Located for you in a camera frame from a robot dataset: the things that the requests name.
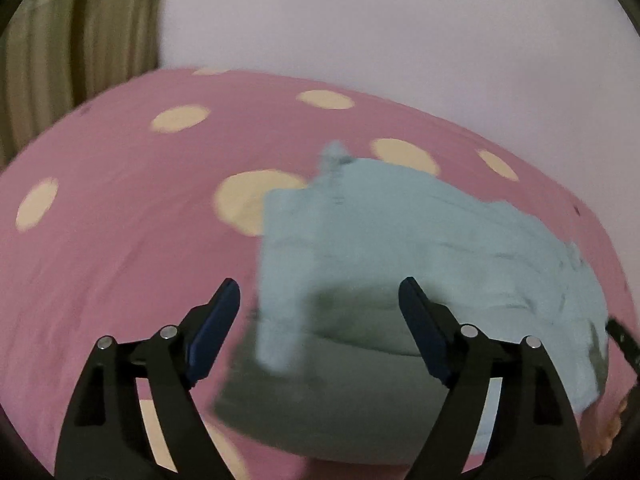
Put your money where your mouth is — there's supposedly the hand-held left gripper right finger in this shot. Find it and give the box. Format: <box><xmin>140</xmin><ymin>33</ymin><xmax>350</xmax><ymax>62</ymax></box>
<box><xmin>398</xmin><ymin>276</ymin><xmax>586</xmax><ymax>480</ymax></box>

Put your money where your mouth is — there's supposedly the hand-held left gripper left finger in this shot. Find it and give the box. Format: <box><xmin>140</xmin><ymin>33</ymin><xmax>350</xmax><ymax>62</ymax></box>
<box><xmin>54</xmin><ymin>278</ymin><xmax>241</xmax><ymax>480</ymax></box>

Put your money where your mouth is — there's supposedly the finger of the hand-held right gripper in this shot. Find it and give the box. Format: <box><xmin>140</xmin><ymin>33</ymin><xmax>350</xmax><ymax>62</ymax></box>
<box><xmin>605</xmin><ymin>316</ymin><xmax>640</xmax><ymax>376</ymax></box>

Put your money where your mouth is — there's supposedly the light blue puffer jacket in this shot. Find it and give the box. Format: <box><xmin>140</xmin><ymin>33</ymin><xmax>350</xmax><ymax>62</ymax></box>
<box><xmin>214</xmin><ymin>141</ymin><xmax>612</xmax><ymax>466</ymax></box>

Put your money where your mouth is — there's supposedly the bed with pink dotted sheet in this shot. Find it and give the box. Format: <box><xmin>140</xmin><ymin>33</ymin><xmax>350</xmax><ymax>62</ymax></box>
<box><xmin>0</xmin><ymin>66</ymin><xmax>632</xmax><ymax>480</ymax></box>

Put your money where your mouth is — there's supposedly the striped olive curtain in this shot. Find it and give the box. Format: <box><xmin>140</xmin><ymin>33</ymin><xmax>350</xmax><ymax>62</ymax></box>
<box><xmin>0</xmin><ymin>0</ymin><xmax>167</xmax><ymax>167</ymax></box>

